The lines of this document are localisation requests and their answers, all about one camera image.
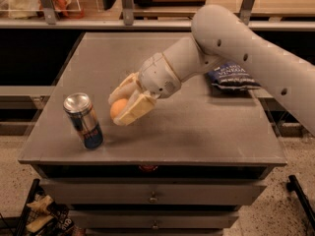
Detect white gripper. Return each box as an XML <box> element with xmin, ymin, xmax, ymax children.
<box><xmin>108</xmin><ymin>53</ymin><xmax>181</xmax><ymax>126</ymax></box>

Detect orange fruit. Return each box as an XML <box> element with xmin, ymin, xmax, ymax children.
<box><xmin>110</xmin><ymin>98</ymin><xmax>128</xmax><ymax>119</ymax></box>

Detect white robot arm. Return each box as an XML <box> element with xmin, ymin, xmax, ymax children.
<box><xmin>108</xmin><ymin>5</ymin><xmax>315</xmax><ymax>134</ymax></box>

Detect red bull can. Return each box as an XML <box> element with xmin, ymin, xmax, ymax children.
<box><xmin>63</xmin><ymin>92</ymin><xmax>103</xmax><ymax>149</ymax></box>

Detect grey drawer cabinet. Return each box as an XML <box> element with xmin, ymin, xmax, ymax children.
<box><xmin>19</xmin><ymin>32</ymin><xmax>286</xmax><ymax>236</ymax></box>

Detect blue chips bag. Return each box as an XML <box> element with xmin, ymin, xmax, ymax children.
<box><xmin>207</xmin><ymin>62</ymin><xmax>261</xmax><ymax>90</ymax></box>

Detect upper drawer knob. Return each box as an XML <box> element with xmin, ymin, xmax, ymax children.
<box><xmin>149</xmin><ymin>192</ymin><xmax>158</xmax><ymax>204</ymax></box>

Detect drawer knob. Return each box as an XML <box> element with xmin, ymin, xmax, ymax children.
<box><xmin>152</xmin><ymin>221</ymin><xmax>159</xmax><ymax>230</ymax></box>
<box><xmin>149</xmin><ymin>192</ymin><xmax>158</xmax><ymax>204</ymax></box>

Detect lower drawer knob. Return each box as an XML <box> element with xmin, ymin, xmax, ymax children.
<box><xmin>152</xmin><ymin>221</ymin><xmax>159</xmax><ymax>230</ymax></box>

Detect clear plastic bin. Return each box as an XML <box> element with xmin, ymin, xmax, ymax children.
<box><xmin>0</xmin><ymin>0</ymin><xmax>83</xmax><ymax>23</ymax></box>

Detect black stand leg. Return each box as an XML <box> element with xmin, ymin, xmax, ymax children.
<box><xmin>286</xmin><ymin>175</ymin><xmax>315</xmax><ymax>230</ymax></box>

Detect metal shelf rail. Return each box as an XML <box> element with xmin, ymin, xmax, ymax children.
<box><xmin>0</xmin><ymin>19</ymin><xmax>315</xmax><ymax>32</ymax></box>

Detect black wire basket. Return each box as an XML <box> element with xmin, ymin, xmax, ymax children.
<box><xmin>14</xmin><ymin>179</ymin><xmax>75</xmax><ymax>236</ymax></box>

